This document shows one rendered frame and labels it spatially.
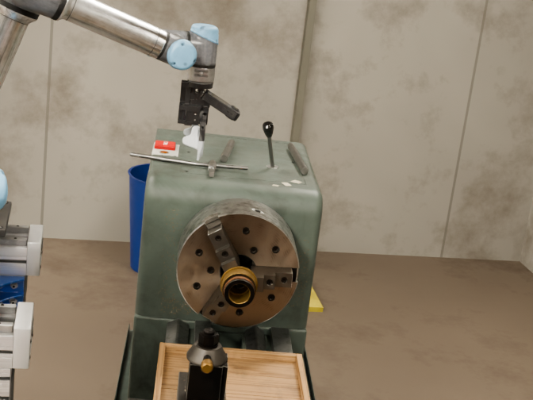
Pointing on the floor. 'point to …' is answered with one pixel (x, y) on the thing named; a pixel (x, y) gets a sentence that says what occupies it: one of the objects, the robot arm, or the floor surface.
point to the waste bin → (136, 185)
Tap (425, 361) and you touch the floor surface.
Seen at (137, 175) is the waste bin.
